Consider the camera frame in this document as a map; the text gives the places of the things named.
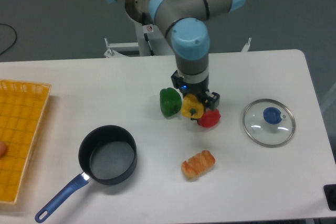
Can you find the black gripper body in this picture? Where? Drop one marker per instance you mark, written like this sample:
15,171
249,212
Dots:
192,84

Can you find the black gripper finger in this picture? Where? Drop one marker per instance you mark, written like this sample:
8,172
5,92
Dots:
210,100

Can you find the yellow toy bell pepper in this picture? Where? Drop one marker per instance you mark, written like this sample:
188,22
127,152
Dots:
191,107

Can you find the dark saucepan with blue handle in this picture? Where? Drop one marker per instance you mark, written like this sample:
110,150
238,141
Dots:
107,155

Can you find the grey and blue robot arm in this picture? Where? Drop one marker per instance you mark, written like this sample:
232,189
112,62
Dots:
182,24

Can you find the red toy bell pepper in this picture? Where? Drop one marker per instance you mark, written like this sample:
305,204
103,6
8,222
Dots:
209,119

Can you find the green toy bell pepper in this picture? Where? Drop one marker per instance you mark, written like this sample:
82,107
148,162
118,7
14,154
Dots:
170,102

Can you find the glass lid with blue knob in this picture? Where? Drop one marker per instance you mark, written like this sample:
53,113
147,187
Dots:
268,123

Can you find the toy salmon sushi piece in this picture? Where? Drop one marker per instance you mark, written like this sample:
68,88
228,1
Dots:
198,165

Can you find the black device at table edge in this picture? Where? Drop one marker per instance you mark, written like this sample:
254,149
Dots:
330,194

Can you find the yellow woven plastic basket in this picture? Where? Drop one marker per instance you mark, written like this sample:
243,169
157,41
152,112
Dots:
22,108

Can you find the round peach object in basket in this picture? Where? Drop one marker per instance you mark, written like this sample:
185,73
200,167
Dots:
3,148

